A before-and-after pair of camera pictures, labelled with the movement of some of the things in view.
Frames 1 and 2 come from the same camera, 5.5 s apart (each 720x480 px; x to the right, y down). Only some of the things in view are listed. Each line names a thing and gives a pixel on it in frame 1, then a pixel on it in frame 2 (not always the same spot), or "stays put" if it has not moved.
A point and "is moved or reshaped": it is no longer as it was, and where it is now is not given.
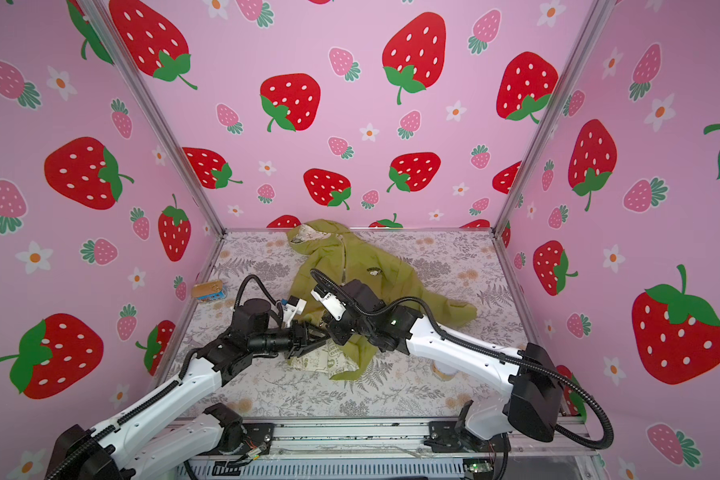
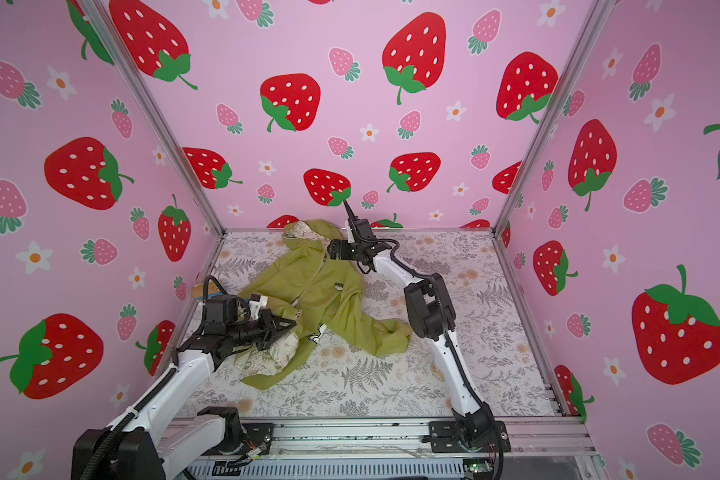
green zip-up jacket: (347, 255) is moved or reshaped
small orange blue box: (206, 291) stays put
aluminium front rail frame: (399, 448) stays put
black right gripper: (336, 335) → (343, 249)
